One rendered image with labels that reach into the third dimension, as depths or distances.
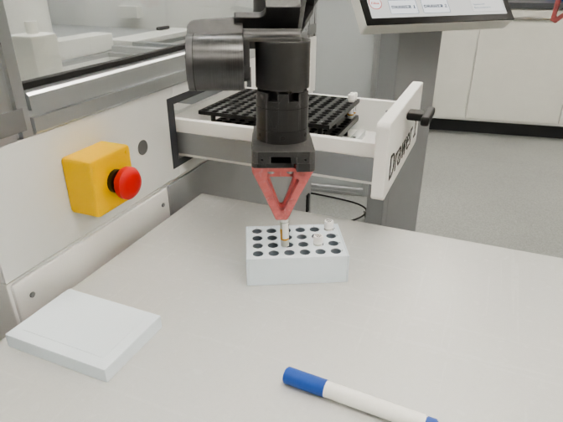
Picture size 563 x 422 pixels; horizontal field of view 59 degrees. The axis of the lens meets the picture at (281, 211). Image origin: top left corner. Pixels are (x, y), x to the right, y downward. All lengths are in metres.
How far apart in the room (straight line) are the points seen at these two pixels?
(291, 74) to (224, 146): 0.29
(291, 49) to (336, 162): 0.24
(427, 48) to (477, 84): 2.11
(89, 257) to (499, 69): 3.43
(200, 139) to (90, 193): 0.24
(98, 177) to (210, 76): 0.19
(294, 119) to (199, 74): 0.11
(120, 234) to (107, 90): 0.20
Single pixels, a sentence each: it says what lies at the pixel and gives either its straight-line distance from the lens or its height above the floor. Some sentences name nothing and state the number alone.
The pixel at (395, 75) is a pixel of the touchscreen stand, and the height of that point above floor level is 0.79.
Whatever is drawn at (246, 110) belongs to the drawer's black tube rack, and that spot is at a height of 0.90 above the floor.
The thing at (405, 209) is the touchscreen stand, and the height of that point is 0.29.
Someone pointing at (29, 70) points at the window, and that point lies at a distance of 0.62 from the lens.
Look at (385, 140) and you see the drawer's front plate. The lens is 0.66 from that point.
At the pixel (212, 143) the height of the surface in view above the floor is 0.86.
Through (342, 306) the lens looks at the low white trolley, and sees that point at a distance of 0.58.
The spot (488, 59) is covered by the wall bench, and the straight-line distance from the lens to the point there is 3.83.
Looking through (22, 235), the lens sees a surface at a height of 0.84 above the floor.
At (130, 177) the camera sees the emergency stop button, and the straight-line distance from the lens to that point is 0.61.
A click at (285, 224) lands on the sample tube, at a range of 0.60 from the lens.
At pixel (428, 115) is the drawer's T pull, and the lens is 0.78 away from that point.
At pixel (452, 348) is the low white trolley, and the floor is 0.76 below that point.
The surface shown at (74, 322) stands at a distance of 0.57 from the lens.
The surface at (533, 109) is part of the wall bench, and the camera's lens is 3.95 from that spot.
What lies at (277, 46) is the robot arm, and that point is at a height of 1.04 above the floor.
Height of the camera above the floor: 1.11
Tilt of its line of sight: 26 degrees down
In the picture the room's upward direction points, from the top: straight up
